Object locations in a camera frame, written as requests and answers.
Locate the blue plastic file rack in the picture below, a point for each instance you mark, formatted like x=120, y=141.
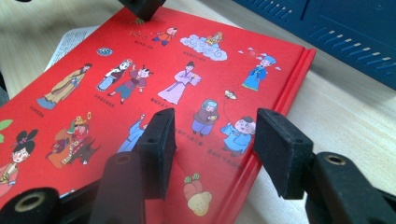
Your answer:
x=342, y=28

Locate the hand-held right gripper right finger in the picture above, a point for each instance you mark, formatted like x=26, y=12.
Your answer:
x=281, y=149

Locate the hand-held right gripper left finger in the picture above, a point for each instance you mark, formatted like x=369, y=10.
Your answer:
x=155, y=149

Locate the thin white green book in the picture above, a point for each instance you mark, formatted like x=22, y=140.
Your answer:
x=70, y=43

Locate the red picture book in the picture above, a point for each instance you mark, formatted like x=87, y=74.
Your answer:
x=124, y=46

